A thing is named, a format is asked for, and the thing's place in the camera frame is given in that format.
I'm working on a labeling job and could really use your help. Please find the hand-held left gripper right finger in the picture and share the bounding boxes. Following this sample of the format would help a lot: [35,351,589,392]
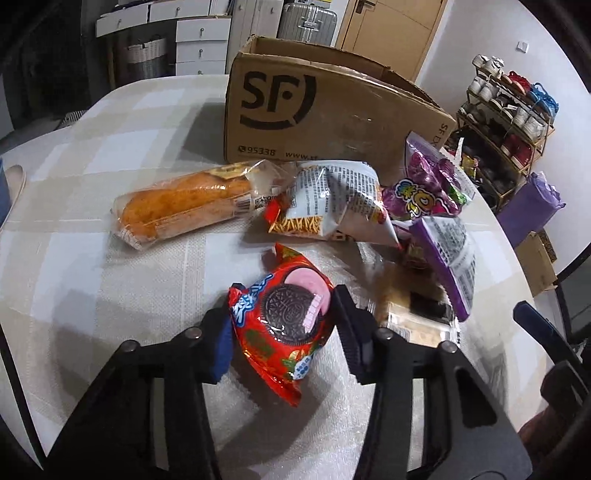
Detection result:
[332,285,534,480]

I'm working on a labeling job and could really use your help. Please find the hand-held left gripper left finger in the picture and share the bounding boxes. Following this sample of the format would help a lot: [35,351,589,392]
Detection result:
[44,307,236,480]

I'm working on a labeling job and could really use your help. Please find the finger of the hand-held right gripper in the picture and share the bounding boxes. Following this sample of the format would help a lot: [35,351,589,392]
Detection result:
[512,300,583,365]

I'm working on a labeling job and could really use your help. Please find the red cookie packet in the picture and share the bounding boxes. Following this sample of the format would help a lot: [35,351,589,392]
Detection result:
[228,244,335,407]

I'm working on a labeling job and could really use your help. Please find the clear cake packet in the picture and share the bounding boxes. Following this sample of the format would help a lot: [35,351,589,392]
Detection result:
[365,249,462,352]

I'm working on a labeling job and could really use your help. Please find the white purple snack packet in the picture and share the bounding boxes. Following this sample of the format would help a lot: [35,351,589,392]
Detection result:
[406,215,477,323]

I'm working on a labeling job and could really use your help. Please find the white red snack packet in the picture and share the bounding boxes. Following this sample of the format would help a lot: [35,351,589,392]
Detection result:
[263,159,402,250]

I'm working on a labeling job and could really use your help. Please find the orange bread packet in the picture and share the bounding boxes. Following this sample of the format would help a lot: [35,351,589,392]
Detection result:
[111,159,296,251]

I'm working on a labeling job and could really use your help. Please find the purple grape candy packet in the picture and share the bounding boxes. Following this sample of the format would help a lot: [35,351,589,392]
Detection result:
[382,131,474,224]

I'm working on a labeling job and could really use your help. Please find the brown cardboard box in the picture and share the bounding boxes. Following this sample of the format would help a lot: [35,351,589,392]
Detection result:
[224,34,458,185]

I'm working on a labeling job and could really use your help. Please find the person's right hand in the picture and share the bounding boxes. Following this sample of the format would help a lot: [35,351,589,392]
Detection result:
[518,364,591,450]

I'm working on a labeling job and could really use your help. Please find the small floor cardboard box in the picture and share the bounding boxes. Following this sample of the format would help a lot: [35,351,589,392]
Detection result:
[515,231,558,298]

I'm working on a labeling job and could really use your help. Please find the purple bag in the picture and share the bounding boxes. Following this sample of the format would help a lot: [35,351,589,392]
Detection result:
[496,172,566,247]

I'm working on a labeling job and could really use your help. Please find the wooden shoe rack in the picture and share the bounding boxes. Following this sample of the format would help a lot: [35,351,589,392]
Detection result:
[455,76,555,178]

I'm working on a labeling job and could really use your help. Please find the pile of colourful wrappers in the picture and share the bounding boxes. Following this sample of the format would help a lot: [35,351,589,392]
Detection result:
[455,138,483,183]

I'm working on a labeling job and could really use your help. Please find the rows of assorted shoes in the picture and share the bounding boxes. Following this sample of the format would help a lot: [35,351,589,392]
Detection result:
[457,54,560,185]

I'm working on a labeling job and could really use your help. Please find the beige slipper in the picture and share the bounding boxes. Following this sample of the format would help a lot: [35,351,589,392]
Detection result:
[2,164,27,222]

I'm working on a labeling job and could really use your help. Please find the wicker laundry basket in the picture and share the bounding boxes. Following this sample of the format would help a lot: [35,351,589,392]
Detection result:
[126,37,168,81]

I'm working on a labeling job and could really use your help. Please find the white drawer desk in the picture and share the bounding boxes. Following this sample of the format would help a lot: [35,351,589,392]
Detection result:
[95,0,234,77]

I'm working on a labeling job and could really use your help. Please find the wooden door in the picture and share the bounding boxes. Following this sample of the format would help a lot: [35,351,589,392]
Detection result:
[333,0,448,81]

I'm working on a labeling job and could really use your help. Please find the silver suitcase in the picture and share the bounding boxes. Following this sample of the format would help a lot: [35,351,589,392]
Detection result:
[277,0,334,47]

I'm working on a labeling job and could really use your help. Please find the beige suitcase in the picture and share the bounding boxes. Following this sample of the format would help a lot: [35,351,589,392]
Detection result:
[226,0,283,77]

